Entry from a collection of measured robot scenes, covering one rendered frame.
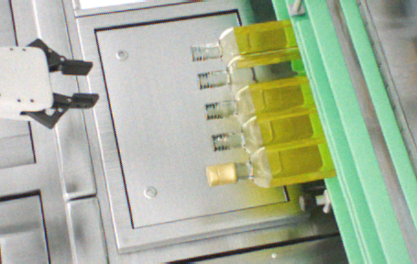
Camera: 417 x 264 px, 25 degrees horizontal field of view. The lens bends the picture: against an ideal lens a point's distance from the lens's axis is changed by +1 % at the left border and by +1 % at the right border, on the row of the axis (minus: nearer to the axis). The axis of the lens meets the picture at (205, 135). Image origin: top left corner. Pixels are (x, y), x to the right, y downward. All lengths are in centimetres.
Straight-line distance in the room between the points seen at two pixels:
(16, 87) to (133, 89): 43
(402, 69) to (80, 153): 58
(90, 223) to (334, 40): 51
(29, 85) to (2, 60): 5
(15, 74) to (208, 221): 46
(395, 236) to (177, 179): 44
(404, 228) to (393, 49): 29
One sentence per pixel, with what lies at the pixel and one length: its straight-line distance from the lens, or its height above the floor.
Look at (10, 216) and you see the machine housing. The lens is 164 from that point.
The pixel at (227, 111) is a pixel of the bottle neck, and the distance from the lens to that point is 152.
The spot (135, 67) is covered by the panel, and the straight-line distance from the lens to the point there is 171.
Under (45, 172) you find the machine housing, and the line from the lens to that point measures 165.
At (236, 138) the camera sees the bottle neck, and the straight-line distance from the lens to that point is 150.
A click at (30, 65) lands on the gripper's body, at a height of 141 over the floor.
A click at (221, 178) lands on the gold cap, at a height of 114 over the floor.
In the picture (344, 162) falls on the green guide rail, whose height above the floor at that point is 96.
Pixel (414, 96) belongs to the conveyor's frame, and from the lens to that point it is 143.
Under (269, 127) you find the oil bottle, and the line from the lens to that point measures 150.
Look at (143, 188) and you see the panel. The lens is 160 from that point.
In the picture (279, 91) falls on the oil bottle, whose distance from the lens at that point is 153.
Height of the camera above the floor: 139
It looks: 9 degrees down
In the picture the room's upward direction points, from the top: 99 degrees counter-clockwise
